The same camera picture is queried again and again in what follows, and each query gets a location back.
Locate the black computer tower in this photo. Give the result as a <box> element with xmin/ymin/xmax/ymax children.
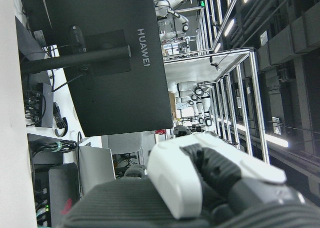
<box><xmin>48</xmin><ymin>162</ymin><xmax>81</xmax><ymax>223</ymax></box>

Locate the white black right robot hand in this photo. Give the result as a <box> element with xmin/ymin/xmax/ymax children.
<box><xmin>62</xmin><ymin>133</ymin><xmax>320</xmax><ymax>228</ymax></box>

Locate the black cable bundle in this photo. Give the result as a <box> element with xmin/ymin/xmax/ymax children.
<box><xmin>31</xmin><ymin>140</ymin><xmax>79</xmax><ymax>153</ymax></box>

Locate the aluminium profile frame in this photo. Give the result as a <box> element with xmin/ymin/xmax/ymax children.
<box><xmin>162</xmin><ymin>0</ymin><xmax>271</xmax><ymax>163</ymax></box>

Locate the white humanoid robot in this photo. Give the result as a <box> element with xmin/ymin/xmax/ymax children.
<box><xmin>154</xmin><ymin>0</ymin><xmax>191</xmax><ymax>51</ymax></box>
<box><xmin>167</xmin><ymin>81</ymin><xmax>214</xmax><ymax>127</ymax></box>

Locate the black Huawei monitor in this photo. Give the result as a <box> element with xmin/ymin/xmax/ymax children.
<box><xmin>41</xmin><ymin>0</ymin><xmax>174</xmax><ymax>137</ymax></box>

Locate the silver laptop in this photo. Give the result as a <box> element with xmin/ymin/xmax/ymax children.
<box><xmin>78</xmin><ymin>146</ymin><xmax>116</xmax><ymax>196</ymax></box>

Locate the black hub box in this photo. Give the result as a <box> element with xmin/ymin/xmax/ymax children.
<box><xmin>24</xmin><ymin>82</ymin><xmax>55</xmax><ymax>128</ymax></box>

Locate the black monitor stand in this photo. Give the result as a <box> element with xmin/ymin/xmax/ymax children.
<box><xmin>14</xmin><ymin>16</ymin><xmax>132</xmax><ymax>83</ymax></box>

